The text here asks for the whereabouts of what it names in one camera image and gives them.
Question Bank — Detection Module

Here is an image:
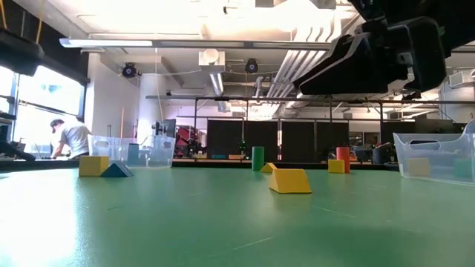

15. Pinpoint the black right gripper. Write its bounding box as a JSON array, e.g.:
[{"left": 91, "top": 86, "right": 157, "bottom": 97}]
[{"left": 292, "top": 16, "right": 448, "bottom": 96}]

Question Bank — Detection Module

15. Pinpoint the red cylinder block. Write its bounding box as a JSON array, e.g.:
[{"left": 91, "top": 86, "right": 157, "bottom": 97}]
[{"left": 335, "top": 146, "right": 351, "bottom": 174}]

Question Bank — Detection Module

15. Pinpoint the small yellow cube block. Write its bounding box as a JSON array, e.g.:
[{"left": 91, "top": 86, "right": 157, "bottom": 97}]
[{"left": 327, "top": 159, "right": 346, "bottom": 174}]

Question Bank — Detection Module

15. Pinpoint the green cylinder block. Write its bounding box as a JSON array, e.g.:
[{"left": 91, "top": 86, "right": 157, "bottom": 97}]
[{"left": 252, "top": 146, "right": 266, "bottom": 172}]

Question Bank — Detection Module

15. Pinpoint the yellow trapezoid block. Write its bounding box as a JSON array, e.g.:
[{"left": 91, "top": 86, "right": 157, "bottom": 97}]
[{"left": 269, "top": 168, "right": 312, "bottom": 195}]

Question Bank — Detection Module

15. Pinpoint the blue triangular prism block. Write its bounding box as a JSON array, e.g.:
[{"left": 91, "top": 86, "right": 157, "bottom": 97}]
[{"left": 99, "top": 162, "right": 134, "bottom": 179}]

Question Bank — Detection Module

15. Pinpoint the black partition panel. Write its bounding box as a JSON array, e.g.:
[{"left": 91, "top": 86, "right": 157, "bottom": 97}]
[
  {"left": 281, "top": 121, "right": 350, "bottom": 163},
  {"left": 206, "top": 120, "right": 279, "bottom": 161}
]

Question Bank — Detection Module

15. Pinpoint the black round ceiling fixture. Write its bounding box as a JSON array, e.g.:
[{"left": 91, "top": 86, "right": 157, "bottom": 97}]
[
  {"left": 121, "top": 62, "right": 137, "bottom": 79},
  {"left": 244, "top": 58, "right": 260, "bottom": 74}
]

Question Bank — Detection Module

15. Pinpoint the black overhead metal rack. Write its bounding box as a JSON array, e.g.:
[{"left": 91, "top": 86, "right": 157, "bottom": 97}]
[{"left": 145, "top": 94, "right": 475, "bottom": 164}]

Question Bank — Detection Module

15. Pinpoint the black office chair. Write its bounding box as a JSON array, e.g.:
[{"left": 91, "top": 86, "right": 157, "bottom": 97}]
[{"left": 372, "top": 142, "right": 394, "bottom": 165}]

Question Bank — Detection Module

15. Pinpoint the clear plastic bin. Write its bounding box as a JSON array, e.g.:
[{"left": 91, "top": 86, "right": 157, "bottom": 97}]
[
  {"left": 392, "top": 118, "right": 475, "bottom": 186},
  {"left": 88, "top": 133, "right": 177, "bottom": 168}
]

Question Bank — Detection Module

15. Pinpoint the white ceiling box unit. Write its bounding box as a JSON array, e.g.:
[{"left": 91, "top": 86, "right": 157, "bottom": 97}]
[{"left": 198, "top": 49, "right": 226, "bottom": 74}]

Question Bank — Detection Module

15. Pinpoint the red office chair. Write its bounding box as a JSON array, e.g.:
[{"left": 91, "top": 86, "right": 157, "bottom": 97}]
[{"left": 175, "top": 125, "right": 200, "bottom": 157}]

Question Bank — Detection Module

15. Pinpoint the black desk monitor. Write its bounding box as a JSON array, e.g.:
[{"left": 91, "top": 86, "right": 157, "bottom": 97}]
[{"left": 163, "top": 118, "right": 177, "bottom": 139}]

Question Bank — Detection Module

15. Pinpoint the white round column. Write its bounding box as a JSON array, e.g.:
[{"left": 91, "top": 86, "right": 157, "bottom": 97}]
[{"left": 137, "top": 73, "right": 168, "bottom": 149}]

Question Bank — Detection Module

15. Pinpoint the blue cylinder block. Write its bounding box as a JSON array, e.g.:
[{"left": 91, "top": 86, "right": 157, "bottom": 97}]
[{"left": 127, "top": 142, "right": 140, "bottom": 166}]

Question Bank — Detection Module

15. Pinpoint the green table mat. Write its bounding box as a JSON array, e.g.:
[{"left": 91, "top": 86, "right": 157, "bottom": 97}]
[{"left": 0, "top": 167, "right": 475, "bottom": 267}]

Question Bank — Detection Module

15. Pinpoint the person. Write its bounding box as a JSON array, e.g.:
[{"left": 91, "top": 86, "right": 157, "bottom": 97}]
[{"left": 50, "top": 117, "right": 93, "bottom": 160}]

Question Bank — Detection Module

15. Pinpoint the large bright window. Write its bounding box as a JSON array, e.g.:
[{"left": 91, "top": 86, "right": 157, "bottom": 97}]
[{"left": 13, "top": 61, "right": 85, "bottom": 156}]

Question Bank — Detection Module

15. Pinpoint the large silver ceiling duct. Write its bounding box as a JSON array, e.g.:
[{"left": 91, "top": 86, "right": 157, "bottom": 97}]
[{"left": 282, "top": 92, "right": 337, "bottom": 119}]

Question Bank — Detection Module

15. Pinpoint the black angled bracket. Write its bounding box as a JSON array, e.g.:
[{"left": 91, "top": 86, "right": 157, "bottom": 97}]
[{"left": 0, "top": 140, "right": 36, "bottom": 162}]

